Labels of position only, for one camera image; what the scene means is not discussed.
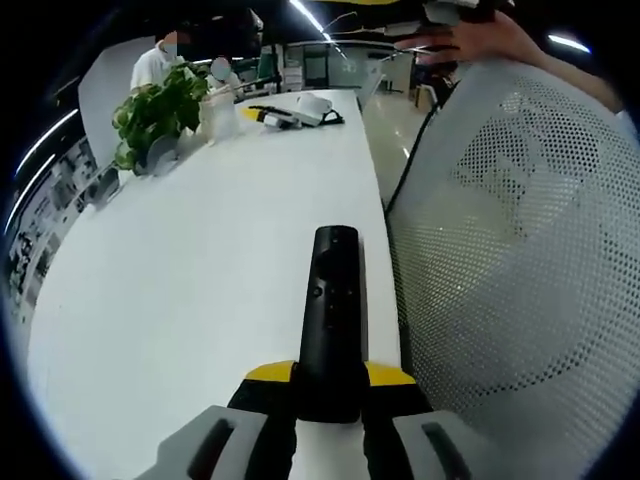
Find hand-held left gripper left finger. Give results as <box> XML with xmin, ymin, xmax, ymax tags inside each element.
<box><xmin>134</xmin><ymin>359</ymin><xmax>300</xmax><ymax>480</ymax></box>

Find spare white hand-held gripper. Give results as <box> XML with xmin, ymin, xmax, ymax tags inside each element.
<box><xmin>247</xmin><ymin>91</ymin><xmax>347</xmax><ymax>131</ymax></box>

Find person's right hand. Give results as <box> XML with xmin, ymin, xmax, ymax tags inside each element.
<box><xmin>394</xmin><ymin>12</ymin><xmax>544</xmax><ymax>64</ymax></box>

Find clear plastic container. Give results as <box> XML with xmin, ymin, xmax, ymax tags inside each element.
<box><xmin>198</xmin><ymin>91</ymin><xmax>241</xmax><ymax>147</ymax></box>

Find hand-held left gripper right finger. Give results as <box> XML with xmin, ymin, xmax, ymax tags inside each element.
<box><xmin>362</xmin><ymin>363</ymin><xmax>501</xmax><ymax>480</ymax></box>

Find black remote control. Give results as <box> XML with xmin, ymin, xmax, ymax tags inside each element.
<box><xmin>297</xmin><ymin>224</ymin><xmax>372</xmax><ymax>425</ymax></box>

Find wall display panels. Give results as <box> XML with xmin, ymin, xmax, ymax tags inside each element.
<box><xmin>8</xmin><ymin>138</ymin><xmax>97</xmax><ymax>304</ymax></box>

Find ceiling light strips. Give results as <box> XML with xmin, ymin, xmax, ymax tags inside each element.
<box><xmin>13</xmin><ymin>0</ymin><xmax>592</xmax><ymax>177</ymax></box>

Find white mesh office chair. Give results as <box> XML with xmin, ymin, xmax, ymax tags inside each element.
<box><xmin>383</xmin><ymin>62</ymin><xmax>640</xmax><ymax>480</ymax></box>

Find green plant in grey pot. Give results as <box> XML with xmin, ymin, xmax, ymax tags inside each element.
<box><xmin>111</xmin><ymin>63</ymin><xmax>213</xmax><ymax>178</ymax></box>

